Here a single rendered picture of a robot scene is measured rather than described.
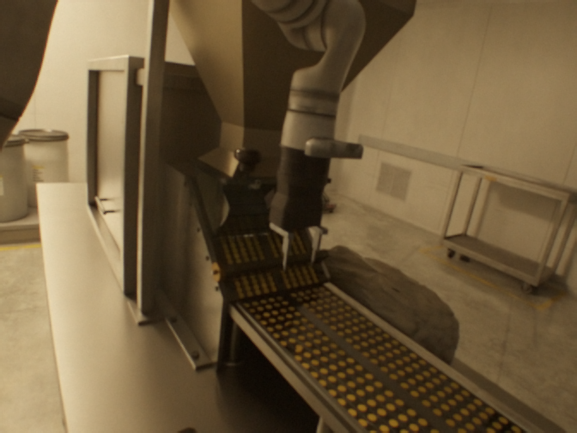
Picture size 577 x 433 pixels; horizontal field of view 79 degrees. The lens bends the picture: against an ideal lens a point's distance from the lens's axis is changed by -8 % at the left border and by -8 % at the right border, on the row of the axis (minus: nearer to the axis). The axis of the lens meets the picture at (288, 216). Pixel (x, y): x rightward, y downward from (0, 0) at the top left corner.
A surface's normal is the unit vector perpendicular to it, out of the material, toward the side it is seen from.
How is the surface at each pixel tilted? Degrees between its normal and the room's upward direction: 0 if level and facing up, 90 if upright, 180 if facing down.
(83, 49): 90
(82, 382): 0
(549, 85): 90
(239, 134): 90
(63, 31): 90
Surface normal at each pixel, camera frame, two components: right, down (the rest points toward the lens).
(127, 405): 0.15, -0.94
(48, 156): 0.72, 0.23
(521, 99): -0.81, 0.06
